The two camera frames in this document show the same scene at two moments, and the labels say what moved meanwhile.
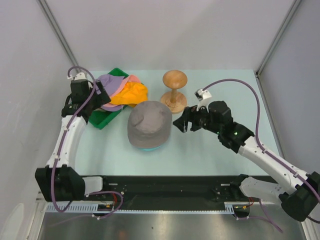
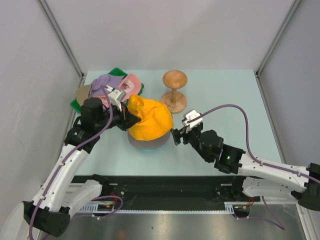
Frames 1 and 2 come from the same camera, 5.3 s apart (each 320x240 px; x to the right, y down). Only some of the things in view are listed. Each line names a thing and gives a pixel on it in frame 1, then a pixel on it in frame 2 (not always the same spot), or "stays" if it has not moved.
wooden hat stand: (174, 79) stays
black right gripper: (190, 114) -> (177, 135)
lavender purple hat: (111, 83) stays
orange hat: (133, 93) -> (157, 118)
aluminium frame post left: (59, 32) stays
